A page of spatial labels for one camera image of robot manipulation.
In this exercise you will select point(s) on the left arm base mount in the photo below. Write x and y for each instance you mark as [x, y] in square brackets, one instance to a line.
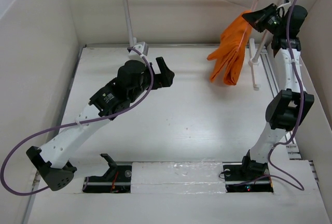
[119, 183]

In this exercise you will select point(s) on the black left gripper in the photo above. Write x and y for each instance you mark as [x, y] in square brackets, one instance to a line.
[164, 79]

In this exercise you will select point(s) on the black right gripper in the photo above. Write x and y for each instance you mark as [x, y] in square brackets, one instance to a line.
[258, 17]

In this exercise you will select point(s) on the orange trousers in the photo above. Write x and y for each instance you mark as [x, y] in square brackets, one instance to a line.
[230, 54]

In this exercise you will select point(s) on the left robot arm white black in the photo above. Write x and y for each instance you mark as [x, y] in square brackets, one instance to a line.
[54, 160]

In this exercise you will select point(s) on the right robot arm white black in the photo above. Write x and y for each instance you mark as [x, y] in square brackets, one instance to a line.
[290, 106]

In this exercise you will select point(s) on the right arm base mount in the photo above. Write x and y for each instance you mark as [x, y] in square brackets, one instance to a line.
[240, 180]

